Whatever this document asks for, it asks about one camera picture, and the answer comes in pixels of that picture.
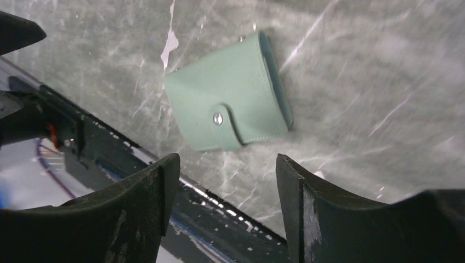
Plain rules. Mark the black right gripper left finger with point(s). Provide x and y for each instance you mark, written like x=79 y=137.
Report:
x=124 y=222

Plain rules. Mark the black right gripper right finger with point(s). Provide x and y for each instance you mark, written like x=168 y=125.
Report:
x=325 y=223

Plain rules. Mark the mint green card holder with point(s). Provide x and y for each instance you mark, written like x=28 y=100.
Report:
x=230 y=98

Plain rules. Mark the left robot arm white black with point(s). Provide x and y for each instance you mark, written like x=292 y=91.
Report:
x=17 y=33

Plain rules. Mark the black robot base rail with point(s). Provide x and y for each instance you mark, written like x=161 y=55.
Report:
x=202 y=227

